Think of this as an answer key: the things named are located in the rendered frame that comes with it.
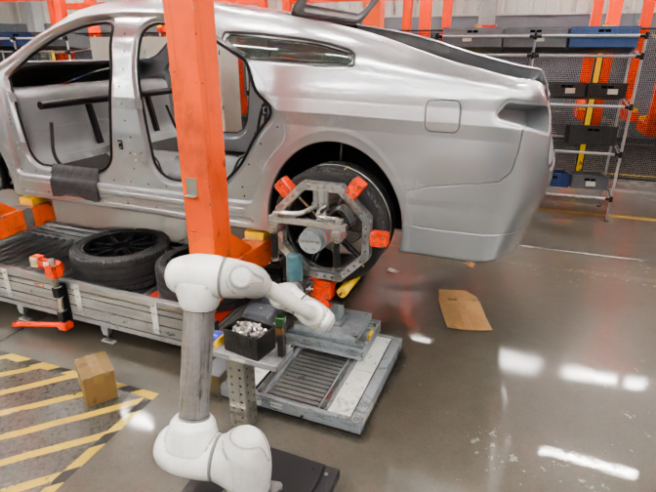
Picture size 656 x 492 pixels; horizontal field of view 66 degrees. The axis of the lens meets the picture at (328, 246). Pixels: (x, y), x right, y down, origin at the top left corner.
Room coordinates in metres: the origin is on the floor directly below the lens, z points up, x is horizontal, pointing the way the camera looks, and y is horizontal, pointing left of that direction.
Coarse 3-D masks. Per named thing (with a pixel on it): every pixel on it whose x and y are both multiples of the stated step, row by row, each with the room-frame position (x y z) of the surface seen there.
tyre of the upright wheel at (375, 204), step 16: (304, 176) 2.65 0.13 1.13; (320, 176) 2.61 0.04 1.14; (336, 176) 2.58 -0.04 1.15; (352, 176) 2.57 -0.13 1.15; (368, 176) 2.67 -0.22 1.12; (368, 192) 2.52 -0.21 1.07; (384, 192) 2.65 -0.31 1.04; (368, 208) 2.51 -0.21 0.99; (384, 208) 2.54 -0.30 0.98; (384, 224) 2.49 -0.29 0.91; (288, 240) 2.69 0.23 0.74; (352, 272) 2.54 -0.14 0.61
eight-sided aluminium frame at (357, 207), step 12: (312, 180) 2.60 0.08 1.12; (300, 192) 2.56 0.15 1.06; (336, 192) 2.49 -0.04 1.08; (288, 204) 2.59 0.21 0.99; (348, 204) 2.46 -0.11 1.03; (360, 204) 2.48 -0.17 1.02; (360, 216) 2.44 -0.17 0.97; (372, 216) 2.47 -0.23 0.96; (372, 228) 2.47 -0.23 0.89; (288, 252) 2.59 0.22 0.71; (360, 264) 2.43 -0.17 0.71; (312, 276) 2.54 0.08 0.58; (324, 276) 2.52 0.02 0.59; (336, 276) 2.48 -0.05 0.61
